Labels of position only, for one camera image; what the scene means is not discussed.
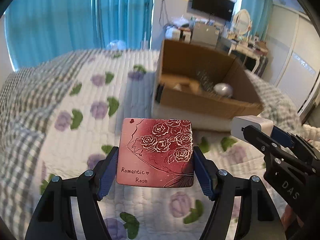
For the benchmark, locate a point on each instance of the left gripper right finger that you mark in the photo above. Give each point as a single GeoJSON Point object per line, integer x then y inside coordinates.
{"type": "Point", "coordinates": [258, 217]}

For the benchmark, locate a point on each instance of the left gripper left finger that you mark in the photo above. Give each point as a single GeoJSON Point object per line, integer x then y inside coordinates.
{"type": "Point", "coordinates": [53, 219]}

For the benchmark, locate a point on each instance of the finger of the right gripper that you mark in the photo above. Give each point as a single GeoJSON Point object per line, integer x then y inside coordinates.
{"type": "Point", "coordinates": [302, 149]}
{"type": "Point", "coordinates": [269, 146]}

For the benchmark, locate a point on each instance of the white charger adapter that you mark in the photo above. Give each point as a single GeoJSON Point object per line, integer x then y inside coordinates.
{"type": "Point", "coordinates": [243, 127]}

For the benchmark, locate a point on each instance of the red rose tin box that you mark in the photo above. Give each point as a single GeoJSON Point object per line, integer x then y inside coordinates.
{"type": "Point", "coordinates": [155, 153]}

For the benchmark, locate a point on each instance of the white lint shaver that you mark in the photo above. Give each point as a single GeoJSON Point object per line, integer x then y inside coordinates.
{"type": "Point", "coordinates": [223, 89]}

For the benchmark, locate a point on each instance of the right human hand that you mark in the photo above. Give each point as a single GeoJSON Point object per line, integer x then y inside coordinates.
{"type": "Point", "coordinates": [288, 217]}

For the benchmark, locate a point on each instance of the white padded jacket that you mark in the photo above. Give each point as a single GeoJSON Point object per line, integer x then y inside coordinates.
{"type": "Point", "coordinates": [312, 135]}

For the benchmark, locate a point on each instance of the floral quilted bed cover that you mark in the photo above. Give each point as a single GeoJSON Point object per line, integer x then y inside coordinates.
{"type": "Point", "coordinates": [107, 98]}

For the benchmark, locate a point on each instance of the white louvered wardrobe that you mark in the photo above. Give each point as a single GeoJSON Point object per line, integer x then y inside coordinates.
{"type": "Point", "coordinates": [293, 55]}

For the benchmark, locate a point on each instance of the white dressing table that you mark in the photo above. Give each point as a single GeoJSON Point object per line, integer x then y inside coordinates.
{"type": "Point", "coordinates": [261, 60]}

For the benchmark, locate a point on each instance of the open cardboard box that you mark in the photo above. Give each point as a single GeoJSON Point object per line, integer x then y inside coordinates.
{"type": "Point", "coordinates": [184, 81]}

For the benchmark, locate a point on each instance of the oval vanity mirror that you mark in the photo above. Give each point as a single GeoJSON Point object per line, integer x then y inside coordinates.
{"type": "Point", "coordinates": [241, 22]}

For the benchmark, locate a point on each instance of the silver mini fridge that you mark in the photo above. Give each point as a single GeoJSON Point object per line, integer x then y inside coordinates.
{"type": "Point", "coordinates": [204, 34]}

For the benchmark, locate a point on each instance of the grey checked blanket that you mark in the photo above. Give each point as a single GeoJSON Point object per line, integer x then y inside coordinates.
{"type": "Point", "coordinates": [130, 212]}

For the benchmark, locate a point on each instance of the teal curtain right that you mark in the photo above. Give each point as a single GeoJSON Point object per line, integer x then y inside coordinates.
{"type": "Point", "coordinates": [260, 12]}

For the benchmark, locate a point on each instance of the white suitcase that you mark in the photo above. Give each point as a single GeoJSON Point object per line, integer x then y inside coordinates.
{"type": "Point", "coordinates": [178, 34]}

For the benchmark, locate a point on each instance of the clear water jug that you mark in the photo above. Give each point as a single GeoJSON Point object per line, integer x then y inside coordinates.
{"type": "Point", "coordinates": [116, 45]}

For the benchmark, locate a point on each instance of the blue curtain left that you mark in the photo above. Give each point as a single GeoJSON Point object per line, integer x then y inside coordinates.
{"type": "Point", "coordinates": [40, 30]}

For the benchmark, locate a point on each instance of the blue curtain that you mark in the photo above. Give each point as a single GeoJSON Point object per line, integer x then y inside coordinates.
{"type": "Point", "coordinates": [40, 30]}
{"type": "Point", "coordinates": [123, 20]}

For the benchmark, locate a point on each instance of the blue curtain middle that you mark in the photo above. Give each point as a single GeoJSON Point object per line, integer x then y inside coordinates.
{"type": "Point", "coordinates": [123, 20]}

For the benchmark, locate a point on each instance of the black wall television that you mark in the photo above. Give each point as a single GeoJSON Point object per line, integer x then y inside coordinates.
{"type": "Point", "coordinates": [219, 8]}

